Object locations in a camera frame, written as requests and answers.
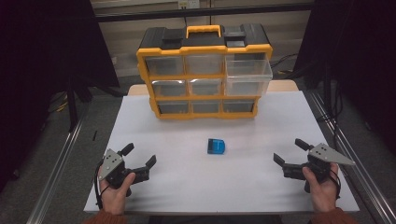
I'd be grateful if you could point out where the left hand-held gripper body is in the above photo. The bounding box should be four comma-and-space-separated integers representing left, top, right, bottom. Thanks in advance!
97, 148, 151, 198

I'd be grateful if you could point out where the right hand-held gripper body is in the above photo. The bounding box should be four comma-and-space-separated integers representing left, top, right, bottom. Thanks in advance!
282, 142, 357, 184

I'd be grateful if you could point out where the small blue plastic case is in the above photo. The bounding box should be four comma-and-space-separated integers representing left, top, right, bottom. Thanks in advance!
206, 137, 226, 156

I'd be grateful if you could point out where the clear plastic drawer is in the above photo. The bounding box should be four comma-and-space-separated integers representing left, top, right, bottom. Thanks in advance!
225, 58, 274, 97

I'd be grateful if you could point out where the person's left hand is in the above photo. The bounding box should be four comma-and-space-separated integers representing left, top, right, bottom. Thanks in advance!
99, 172, 137, 216

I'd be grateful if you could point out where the person's right hand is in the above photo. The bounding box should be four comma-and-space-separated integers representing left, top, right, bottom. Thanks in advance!
302, 163, 340, 214

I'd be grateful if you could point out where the black metal stand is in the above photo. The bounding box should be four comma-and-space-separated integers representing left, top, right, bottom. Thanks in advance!
65, 73, 93, 133

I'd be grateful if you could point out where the black curtain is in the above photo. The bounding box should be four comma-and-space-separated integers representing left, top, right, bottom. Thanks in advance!
0, 0, 120, 192
292, 0, 396, 157

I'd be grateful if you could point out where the yellow black drawer organizer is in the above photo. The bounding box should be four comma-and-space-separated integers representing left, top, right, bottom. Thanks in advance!
135, 23, 274, 121

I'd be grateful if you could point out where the black horizontal bar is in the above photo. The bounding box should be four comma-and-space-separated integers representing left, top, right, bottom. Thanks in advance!
93, 2, 315, 23

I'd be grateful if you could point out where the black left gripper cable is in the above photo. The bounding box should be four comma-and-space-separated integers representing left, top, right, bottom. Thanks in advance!
93, 160, 105, 210

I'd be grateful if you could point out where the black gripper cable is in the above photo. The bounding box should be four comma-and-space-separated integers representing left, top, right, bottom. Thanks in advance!
93, 160, 105, 210
329, 172, 342, 200

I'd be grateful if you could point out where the metal floor rail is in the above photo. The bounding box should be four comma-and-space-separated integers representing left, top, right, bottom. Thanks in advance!
305, 90, 396, 224
25, 102, 90, 224

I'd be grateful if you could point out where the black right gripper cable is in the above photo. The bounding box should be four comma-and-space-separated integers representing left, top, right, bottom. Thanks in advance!
329, 172, 342, 200

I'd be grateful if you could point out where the black cable bundle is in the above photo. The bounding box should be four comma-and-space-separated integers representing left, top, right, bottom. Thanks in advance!
316, 74, 344, 150

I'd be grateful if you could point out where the yellow floor cable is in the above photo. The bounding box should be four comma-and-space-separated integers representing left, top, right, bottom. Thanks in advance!
48, 92, 69, 114

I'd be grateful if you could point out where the black floor cable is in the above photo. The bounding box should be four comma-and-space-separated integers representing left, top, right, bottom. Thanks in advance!
270, 52, 300, 76

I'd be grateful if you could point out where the white wall socket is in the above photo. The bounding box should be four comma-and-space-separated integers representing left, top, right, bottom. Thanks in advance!
177, 0, 201, 10

